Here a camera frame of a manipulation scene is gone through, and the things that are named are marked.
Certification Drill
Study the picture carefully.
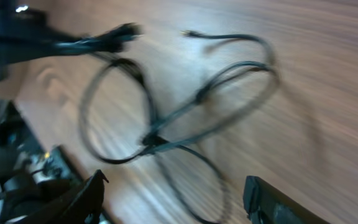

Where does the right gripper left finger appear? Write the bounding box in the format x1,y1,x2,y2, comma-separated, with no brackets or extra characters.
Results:
18,169,108,224

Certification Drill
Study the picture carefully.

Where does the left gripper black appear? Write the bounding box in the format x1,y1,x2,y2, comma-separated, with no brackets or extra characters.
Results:
0,0,47,81

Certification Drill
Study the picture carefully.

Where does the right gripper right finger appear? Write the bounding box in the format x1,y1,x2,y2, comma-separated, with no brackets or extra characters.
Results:
243,175,328,224

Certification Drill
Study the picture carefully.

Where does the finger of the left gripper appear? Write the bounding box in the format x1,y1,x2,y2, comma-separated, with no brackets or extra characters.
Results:
42,23,142,57

